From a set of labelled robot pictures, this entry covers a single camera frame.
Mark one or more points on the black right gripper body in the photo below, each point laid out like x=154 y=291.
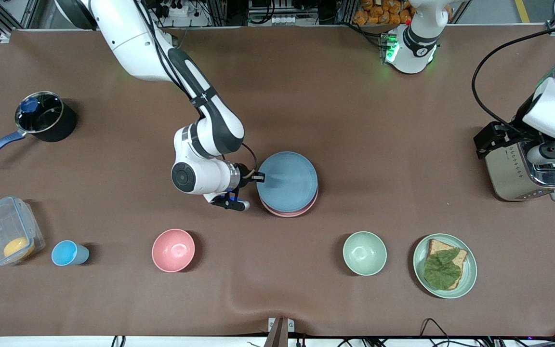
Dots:
x=244 y=174

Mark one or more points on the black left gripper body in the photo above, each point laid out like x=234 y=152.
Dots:
x=521 y=123

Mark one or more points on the blue plate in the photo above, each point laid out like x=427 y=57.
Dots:
x=288 y=180

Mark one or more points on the pink plate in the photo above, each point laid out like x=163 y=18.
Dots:
x=307 y=208

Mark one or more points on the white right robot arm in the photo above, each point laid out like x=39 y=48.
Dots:
x=133 y=43

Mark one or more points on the beige chrome toaster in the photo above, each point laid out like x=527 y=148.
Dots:
x=508 y=176

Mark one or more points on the pink bowl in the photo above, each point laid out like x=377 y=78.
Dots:
x=173 y=250

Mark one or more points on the bread slice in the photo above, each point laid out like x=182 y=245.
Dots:
x=439 y=246

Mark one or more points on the brown table mat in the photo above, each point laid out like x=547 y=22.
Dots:
x=354 y=111

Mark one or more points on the green plate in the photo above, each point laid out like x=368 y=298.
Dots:
x=470 y=272

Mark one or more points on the green bowl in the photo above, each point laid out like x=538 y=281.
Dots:
x=364 y=253

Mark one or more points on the green lettuce leaf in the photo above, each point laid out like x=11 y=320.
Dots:
x=441 y=272

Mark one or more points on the metal table clamp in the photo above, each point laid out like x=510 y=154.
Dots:
x=280 y=330

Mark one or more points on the bag of orange snacks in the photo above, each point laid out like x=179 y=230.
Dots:
x=383 y=12

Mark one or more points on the white power strip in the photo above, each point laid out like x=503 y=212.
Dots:
x=174 y=9

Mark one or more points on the blue cup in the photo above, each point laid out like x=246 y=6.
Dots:
x=65 y=253

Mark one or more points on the glass lid with blue knob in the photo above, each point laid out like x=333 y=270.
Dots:
x=41 y=113

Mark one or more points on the yellow round food piece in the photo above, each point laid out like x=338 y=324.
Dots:
x=17 y=248

